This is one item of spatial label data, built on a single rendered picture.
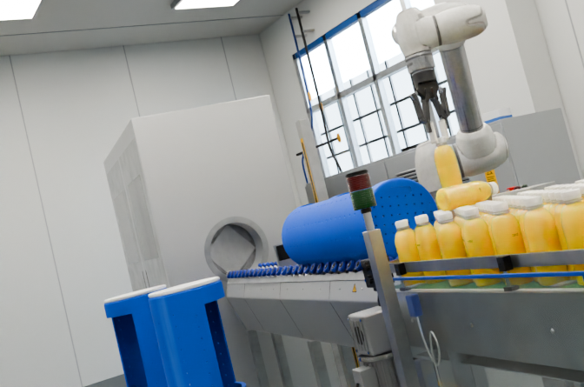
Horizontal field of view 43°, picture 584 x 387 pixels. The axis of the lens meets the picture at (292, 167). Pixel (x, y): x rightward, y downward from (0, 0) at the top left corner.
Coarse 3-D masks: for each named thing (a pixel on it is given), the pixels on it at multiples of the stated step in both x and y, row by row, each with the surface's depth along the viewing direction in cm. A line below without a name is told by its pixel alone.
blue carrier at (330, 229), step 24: (384, 192) 250; (408, 192) 253; (288, 216) 328; (312, 216) 295; (336, 216) 270; (360, 216) 251; (384, 216) 248; (408, 216) 252; (432, 216) 255; (288, 240) 319; (312, 240) 293; (336, 240) 272; (360, 240) 254; (384, 240) 247
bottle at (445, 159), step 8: (440, 144) 236; (440, 152) 235; (448, 152) 235; (440, 160) 235; (448, 160) 234; (456, 160) 236; (440, 168) 235; (448, 168) 234; (456, 168) 235; (440, 176) 236; (448, 176) 234; (456, 176) 234; (448, 184) 234; (456, 184) 234
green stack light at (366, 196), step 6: (354, 192) 194; (360, 192) 193; (366, 192) 193; (372, 192) 194; (354, 198) 194; (360, 198) 193; (366, 198) 193; (372, 198) 194; (354, 204) 194; (360, 204) 193; (366, 204) 193; (372, 204) 193
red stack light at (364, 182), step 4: (356, 176) 193; (360, 176) 193; (364, 176) 194; (368, 176) 195; (348, 180) 194; (352, 180) 194; (356, 180) 193; (360, 180) 193; (364, 180) 193; (368, 180) 194; (348, 184) 195; (352, 184) 194; (356, 184) 193; (360, 184) 193; (364, 184) 193; (368, 184) 194; (348, 188) 195; (352, 188) 194; (356, 188) 193; (360, 188) 193; (364, 188) 193
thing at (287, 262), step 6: (276, 246) 364; (282, 246) 365; (276, 252) 365; (282, 252) 364; (276, 258) 366; (282, 258) 364; (288, 258) 365; (282, 264) 365; (288, 264) 366; (294, 264) 367
